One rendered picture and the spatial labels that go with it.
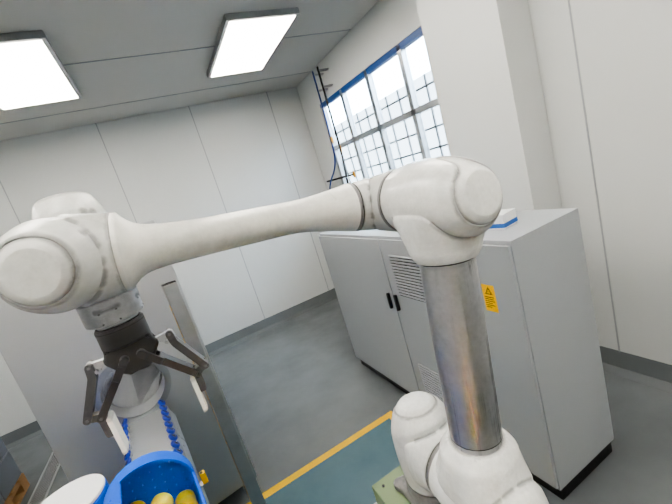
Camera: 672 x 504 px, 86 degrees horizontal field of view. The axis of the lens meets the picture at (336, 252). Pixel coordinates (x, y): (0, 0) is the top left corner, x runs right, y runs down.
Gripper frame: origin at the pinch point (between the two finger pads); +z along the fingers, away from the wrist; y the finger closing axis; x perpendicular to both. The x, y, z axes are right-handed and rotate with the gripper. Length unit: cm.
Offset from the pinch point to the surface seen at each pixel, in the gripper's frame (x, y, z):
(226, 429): 104, 3, 67
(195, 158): 482, 79, -105
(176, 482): 65, -17, 54
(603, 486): 35, 162, 163
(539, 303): 43, 150, 53
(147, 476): 65, -23, 46
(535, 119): 102, 251, -26
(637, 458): 33, 190, 163
